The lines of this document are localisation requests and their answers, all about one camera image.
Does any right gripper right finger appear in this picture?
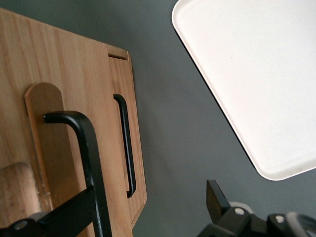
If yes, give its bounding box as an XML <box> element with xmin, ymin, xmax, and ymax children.
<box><xmin>199</xmin><ymin>179</ymin><xmax>253</xmax><ymax>237</ymax></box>

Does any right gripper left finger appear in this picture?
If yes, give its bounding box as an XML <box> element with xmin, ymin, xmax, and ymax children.
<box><xmin>37</xmin><ymin>188</ymin><xmax>96</xmax><ymax>237</ymax></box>

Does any wooden drawer with rounded backplate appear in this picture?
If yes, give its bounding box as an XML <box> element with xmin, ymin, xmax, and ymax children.
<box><xmin>0</xmin><ymin>8</ymin><xmax>131</xmax><ymax>237</ymax></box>
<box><xmin>108</xmin><ymin>52</ymin><xmax>146</xmax><ymax>224</ymax></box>

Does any oak wooden drawer cabinet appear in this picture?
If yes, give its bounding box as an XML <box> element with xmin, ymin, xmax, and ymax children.
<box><xmin>0</xmin><ymin>7</ymin><xmax>148</xmax><ymax>237</ymax></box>

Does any cream rectangular tray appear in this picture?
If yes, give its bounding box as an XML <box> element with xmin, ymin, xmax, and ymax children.
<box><xmin>171</xmin><ymin>0</ymin><xmax>316</xmax><ymax>182</ymax></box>

